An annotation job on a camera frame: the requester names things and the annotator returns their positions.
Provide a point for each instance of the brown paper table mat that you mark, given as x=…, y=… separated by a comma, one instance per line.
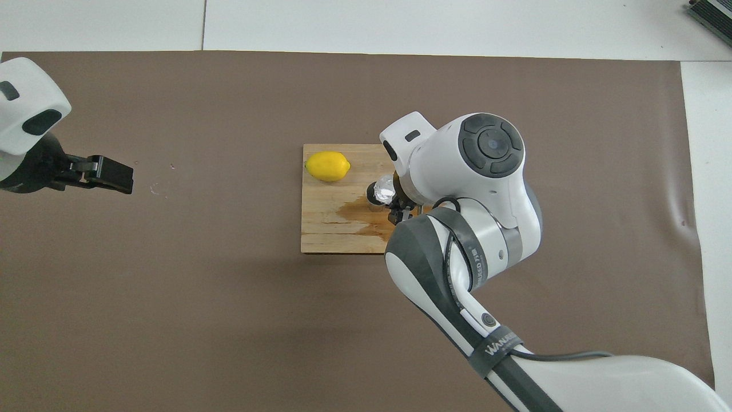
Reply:
x=171, y=315

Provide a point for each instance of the wooden cutting board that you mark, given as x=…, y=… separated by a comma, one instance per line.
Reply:
x=326, y=229

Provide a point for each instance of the steel double jigger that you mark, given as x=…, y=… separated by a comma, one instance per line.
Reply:
x=370, y=201

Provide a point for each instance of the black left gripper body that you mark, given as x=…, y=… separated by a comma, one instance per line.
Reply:
x=40, y=169

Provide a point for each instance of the black ribbed device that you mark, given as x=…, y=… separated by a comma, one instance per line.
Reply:
x=715, y=11

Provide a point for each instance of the clear plastic cup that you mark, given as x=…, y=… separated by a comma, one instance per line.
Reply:
x=384, y=189

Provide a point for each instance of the yellow lemon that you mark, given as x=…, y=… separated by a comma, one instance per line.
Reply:
x=327, y=166

